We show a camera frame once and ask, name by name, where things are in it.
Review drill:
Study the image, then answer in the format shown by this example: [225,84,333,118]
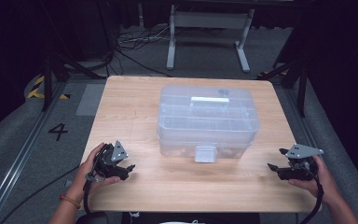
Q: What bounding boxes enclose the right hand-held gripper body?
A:
[277,143,324,181]

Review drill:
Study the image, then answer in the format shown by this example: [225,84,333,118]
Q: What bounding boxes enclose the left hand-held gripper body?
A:
[88,140,130,183]

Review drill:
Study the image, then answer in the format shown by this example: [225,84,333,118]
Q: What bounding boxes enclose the clear plastic storage box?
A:
[157,85,261,163]

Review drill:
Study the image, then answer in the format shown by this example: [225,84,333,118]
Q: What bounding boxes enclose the person's left hand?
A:
[64,142,122,205]

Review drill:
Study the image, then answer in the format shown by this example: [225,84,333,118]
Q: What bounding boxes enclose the person's right hand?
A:
[287,155,343,207]

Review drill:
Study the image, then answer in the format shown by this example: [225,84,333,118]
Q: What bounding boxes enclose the black tripod stand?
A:
[260,60,310,119]
[41,51,107,112]

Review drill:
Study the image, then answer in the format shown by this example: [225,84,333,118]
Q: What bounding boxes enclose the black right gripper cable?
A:
[297,163,325,224]

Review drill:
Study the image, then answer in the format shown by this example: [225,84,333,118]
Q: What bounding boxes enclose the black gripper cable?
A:
[297,163,325,224]
[82,148,107,218]

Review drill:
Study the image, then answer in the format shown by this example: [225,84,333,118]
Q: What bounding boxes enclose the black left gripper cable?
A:
[82,148,107,218]

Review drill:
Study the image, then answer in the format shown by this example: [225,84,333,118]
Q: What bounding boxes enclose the orange bracelet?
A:
[58,193,82,210]

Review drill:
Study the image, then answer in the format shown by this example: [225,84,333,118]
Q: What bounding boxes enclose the black floor cable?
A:
[0,165,80,224]

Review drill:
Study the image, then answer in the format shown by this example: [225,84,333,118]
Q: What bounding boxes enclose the bundle of floor cables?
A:
[114,23,172,78]

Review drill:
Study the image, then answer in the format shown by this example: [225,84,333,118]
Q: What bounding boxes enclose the grey metal stand frame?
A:
[166,4,256,74]

